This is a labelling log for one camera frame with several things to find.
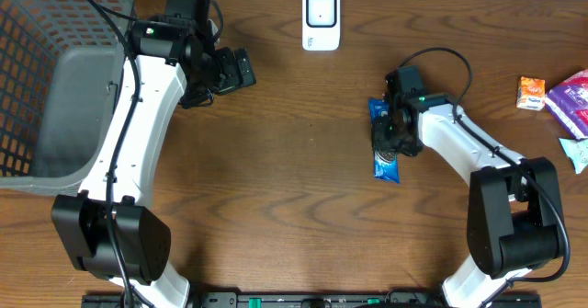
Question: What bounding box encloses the purple Carefree pad pack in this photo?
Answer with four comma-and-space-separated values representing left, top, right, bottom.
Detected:
546, 69, 587, 140

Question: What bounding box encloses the orange tissue packet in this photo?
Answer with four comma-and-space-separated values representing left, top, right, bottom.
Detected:
516, 76, 546, 111

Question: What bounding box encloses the white barcode scanner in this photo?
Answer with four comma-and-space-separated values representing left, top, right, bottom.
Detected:
301, 0, 341, 51

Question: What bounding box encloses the blue biscuit packet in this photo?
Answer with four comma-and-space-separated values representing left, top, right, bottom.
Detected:
368, 98, 401, 184

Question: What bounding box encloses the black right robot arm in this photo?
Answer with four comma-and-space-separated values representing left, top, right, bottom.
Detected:
372, 66, 571, 307

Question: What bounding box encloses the dark grey plastic basket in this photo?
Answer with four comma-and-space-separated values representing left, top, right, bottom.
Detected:
1, 0, 134, 197

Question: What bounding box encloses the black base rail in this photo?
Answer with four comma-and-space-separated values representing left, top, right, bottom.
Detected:
81, 291, 542, 308

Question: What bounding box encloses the mint green wipes packet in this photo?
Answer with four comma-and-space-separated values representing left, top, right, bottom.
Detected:
560, 138, 588, 175

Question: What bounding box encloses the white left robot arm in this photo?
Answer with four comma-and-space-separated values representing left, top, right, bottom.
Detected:
51, 0, 256, 307

